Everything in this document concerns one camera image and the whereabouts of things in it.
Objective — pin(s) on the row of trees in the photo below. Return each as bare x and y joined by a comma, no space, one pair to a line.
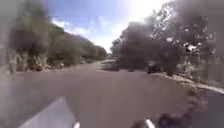
40,46

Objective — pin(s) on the robot's own part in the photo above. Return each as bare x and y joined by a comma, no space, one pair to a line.
149,123
77,125

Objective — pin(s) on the grey-brown asphalt road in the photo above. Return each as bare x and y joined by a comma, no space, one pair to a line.
100,90

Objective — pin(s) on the dense green trees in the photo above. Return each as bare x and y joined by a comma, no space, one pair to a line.
160,43

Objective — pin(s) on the pale kerb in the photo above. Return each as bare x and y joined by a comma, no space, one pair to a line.
203,86

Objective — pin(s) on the dark vehicle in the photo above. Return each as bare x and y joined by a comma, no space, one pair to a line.
153,67

